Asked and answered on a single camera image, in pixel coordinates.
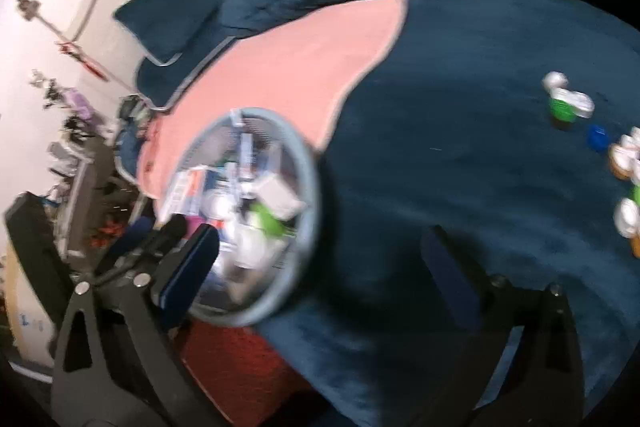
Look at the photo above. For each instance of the round clear basket blue rim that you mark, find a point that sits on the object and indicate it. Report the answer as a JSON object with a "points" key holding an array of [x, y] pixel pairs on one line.
{"points": [[280, 147]]}

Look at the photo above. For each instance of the dark blue plush blanket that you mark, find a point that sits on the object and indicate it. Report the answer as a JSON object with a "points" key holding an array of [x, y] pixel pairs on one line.
{"points": [[450, 157]]}

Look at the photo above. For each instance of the blue bottle cap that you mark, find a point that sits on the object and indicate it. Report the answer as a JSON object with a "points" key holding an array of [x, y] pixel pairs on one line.
{"points": [[597, 138]]}

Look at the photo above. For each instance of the red rug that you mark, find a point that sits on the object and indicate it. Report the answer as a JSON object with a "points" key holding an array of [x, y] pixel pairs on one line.
{"points": [[235, 367]]}

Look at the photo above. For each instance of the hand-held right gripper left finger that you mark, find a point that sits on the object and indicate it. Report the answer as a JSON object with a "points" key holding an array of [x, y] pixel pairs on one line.
{"points": [[192, 272]]}

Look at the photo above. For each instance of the white box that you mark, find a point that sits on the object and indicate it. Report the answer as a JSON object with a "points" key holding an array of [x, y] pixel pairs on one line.
{"points": [[277, 197]]}

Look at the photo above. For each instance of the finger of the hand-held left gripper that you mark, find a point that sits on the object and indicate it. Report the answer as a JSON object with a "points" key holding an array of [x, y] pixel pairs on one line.
{"points": [[130, 242], [171, 231]]}

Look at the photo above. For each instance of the thin rod with red ornament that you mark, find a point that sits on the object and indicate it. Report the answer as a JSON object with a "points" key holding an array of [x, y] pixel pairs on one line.
{"points": [[75, 49]]}

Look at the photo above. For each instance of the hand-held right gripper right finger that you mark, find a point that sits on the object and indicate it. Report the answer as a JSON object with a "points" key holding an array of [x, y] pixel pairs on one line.
{"points": [[450, 277]]}

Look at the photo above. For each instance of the cluttered shelf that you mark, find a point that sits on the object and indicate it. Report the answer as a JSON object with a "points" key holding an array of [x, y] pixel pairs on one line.
{"points": [[85, 167]]}

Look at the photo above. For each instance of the pink blanket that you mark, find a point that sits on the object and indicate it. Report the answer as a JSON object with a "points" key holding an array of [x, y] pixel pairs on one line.
{"points": [[300, 57]]}

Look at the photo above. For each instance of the green cap bottle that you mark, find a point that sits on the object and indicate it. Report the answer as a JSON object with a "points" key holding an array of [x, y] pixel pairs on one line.
{"points": [[560, 109]]}

